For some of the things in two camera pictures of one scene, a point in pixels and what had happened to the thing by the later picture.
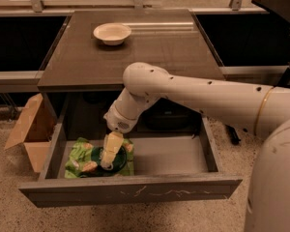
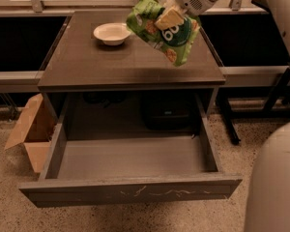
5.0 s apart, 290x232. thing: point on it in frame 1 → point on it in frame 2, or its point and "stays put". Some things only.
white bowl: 112,34 stays put
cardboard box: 35,130 stays put
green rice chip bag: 84,159 → 174,42
